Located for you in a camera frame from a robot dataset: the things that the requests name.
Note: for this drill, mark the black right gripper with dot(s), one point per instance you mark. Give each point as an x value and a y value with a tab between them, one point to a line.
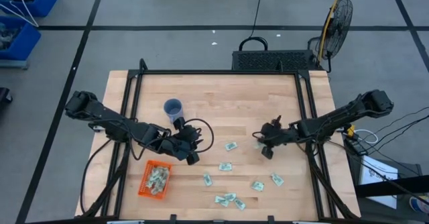
283	135

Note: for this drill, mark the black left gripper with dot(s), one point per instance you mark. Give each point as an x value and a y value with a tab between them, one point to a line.
171	143

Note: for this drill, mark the orange plastic mesh basket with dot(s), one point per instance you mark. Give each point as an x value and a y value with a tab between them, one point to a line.
144	180

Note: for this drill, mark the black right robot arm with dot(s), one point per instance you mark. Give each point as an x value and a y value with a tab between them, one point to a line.
335	120

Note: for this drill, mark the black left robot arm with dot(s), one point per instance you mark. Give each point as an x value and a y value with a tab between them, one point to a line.
110	118

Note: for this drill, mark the grey-blue mug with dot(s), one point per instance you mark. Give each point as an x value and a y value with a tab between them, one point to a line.
173	108

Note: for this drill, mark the yellow connector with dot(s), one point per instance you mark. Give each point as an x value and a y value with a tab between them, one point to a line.
351	130

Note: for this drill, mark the black power adapter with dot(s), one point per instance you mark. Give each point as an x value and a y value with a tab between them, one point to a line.
355	147

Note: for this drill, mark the silver aluminium bar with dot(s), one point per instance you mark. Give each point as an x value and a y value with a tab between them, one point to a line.
311	222
125	222

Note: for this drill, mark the white printed box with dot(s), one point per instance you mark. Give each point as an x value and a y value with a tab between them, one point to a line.
377	170

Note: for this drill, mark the black floor fan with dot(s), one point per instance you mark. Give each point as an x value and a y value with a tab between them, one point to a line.
338	23

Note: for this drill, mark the black side stand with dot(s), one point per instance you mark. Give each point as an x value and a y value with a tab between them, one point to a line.
402	183

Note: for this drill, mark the black caster foot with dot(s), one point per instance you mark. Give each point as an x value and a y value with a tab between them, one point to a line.
4	96

